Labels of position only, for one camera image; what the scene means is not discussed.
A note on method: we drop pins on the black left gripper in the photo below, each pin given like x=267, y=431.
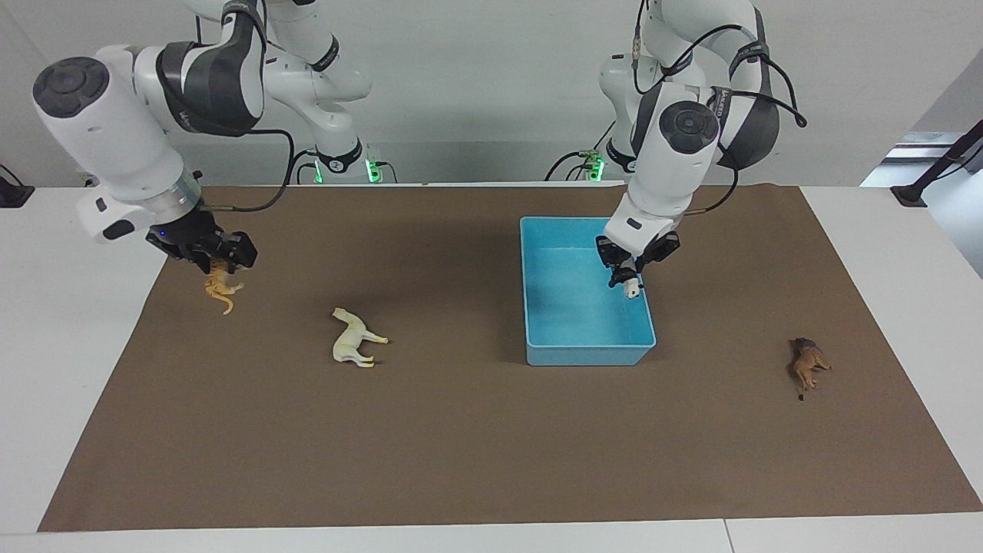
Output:
x=653, y=247

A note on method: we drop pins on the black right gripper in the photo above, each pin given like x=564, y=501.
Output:
x=184, y=234

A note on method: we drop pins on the black white toy panda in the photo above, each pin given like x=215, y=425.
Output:
x=632, y=289

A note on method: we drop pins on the orange toy tiger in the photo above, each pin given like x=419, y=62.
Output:
x=219, y=288

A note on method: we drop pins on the cream toy horse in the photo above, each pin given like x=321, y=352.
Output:
x=352, y=338

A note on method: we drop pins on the brown toy lion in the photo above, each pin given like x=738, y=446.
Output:
x=806, y=361

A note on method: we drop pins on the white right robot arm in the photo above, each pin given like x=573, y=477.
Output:
x=130, y=130

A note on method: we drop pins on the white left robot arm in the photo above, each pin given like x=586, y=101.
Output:
x=676, y=153

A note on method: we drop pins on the light blue storage box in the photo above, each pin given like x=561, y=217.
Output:
x=584, y=307

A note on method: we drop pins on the brown table mat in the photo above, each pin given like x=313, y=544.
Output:
x=491, y=445

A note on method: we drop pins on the black table clamp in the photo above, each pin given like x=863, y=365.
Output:
x=14, y=192

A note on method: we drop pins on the black clamp stand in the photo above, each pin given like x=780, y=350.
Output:
x=941, y=165

